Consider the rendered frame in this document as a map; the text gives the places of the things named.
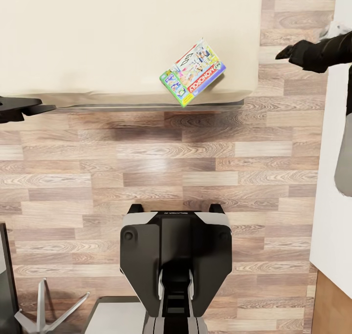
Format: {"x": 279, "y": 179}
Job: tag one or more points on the robot trunk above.
{"x": 176, "y": 323}

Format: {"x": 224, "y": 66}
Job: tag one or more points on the swivel chair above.
{"x": 41, "y": 327}

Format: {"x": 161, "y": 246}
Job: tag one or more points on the board game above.
{"x": 193, "y": 72}

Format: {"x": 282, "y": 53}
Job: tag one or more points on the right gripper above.
{"x": 307, "y": 55}

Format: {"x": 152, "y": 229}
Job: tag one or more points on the bed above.
{"x": 108, "y": 55}

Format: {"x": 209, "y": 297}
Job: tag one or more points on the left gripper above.
{"x": 12, "y": 109}

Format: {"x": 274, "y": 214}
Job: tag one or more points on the desk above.
{"x": 110, "y": 315}

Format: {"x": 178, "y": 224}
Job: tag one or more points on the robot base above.
{"x": 176, "y": 241}

